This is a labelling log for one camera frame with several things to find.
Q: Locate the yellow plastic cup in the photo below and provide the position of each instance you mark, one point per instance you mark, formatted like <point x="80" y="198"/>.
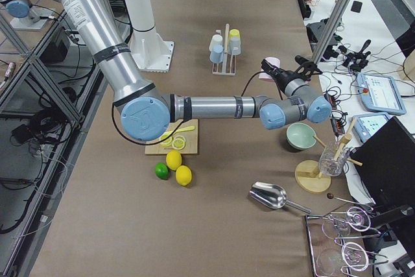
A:
<point x="234" y="35"/>

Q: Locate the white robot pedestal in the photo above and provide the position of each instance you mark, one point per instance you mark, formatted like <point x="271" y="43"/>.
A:
<point x="149" y="50"/>

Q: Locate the glass mug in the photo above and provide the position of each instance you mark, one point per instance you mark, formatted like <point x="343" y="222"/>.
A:
<point x="330" y="167"/>

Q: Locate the wooden mug tree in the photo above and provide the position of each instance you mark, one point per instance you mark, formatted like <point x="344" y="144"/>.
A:
<point x="307" y="173"/>

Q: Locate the light blue plastic cup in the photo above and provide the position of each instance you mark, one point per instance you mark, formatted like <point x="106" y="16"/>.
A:
<point x="216" y="54"/>

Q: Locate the pink plastic cup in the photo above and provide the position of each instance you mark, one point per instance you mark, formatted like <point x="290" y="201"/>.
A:
<point x="269" y="67"/>

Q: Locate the mint green bowl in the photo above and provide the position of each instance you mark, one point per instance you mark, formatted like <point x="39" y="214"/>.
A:
<point x="300" y="136"/>

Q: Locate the grey plastic cup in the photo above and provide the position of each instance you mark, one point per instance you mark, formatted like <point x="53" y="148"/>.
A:
<point x="235" y="46"/>

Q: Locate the metal scoop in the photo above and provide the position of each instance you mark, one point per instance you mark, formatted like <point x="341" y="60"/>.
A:
<point x="273" y="196"/>

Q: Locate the black monitor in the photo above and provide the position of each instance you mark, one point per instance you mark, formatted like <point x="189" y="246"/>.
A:
<point x="387" y="168"/>

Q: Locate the white wire cup holder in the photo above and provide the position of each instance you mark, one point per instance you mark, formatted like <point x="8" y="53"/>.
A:
<point x="228" y="66"/>

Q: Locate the aluminium frame post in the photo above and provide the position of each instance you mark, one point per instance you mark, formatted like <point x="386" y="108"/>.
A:
<point x="329" y="30"/>

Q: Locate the teach pendant tablet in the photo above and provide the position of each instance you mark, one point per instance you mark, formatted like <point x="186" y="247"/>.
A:
<point x="379" y="93"/>
<point x="366" y="125"/>

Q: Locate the wire glass rack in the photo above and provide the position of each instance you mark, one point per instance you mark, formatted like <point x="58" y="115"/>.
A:
<point x="336" y="245"/>

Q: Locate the white plastic cup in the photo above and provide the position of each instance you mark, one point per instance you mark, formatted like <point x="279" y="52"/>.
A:
<point x="216" y="39"/>

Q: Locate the yellow plastic knife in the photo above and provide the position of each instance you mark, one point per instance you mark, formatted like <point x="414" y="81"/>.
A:
<point x="184" y="129"/>

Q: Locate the black flat stand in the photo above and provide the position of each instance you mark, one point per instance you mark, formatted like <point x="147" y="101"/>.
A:
<point x="314" y="34"/>

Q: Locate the lemon slice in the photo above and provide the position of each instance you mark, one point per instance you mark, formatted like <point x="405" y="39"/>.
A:
<point x="166" y="140"/>
<point x="179" y="143"/>

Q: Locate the green lime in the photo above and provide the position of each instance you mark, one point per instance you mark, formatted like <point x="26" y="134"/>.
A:
<point x="161" y="171"/>

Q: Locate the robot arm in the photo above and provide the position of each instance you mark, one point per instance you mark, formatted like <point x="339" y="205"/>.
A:
<point x="146" y="113"/>

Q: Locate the yellow lemon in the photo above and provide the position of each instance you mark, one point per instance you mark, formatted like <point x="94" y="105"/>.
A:
<point x="183" y="175"/>
<point x="173" y="160"/>

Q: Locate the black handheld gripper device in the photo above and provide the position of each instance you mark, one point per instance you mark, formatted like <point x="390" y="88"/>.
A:
<point x="355" y="61"/>

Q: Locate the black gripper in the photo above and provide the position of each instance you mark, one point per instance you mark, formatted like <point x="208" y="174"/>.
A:
<point x="281" y="78"/>

